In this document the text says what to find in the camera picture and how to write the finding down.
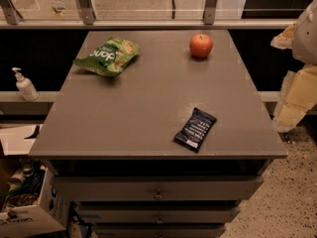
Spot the metal railing post right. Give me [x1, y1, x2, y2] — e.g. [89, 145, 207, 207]
[203, 0, 218, 25]

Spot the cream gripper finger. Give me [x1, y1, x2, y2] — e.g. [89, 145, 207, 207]
[270, 23, 295, 50]
[272, 64, 317, 132]

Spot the red apple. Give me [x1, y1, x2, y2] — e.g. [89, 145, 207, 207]
[189, 34, 213, 59]

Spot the white pump sanitizer bottle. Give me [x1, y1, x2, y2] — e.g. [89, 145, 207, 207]
[12, 67, 39, 101]

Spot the metal drawer knob middle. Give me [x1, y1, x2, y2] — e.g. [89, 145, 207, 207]
[156, 216, 164, 224]

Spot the metal drawer knob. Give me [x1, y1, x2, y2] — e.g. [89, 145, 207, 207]
[156, 216, 164, 224]
[154, 189, 163, 200]

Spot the metal railing post far left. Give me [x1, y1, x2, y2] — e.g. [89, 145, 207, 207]
[0, 0, 23, 25]

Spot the green chip bag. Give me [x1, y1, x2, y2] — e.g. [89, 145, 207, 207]
[73, 38, 140, 77]

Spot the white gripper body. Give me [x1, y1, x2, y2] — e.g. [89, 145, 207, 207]
[292, 0, 317, 64]

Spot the grey drawer cabinet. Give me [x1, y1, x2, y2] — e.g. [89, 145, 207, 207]
[31, 30, 286, 238]

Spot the dark blue rxbar wrapper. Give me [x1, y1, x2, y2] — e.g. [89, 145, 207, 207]
[174, 107, 217, 152]

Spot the white cardboard box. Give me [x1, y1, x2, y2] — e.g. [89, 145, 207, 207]
[0, 170, 69, 238]

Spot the metal railing post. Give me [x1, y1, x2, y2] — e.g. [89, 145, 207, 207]
[203, 0, 218, 25]
[76, 0, 96, 25]
[0, 0, 23, 25]

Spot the metal drawer knob top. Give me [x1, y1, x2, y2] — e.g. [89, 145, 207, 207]
[154, 189, 163, 200]

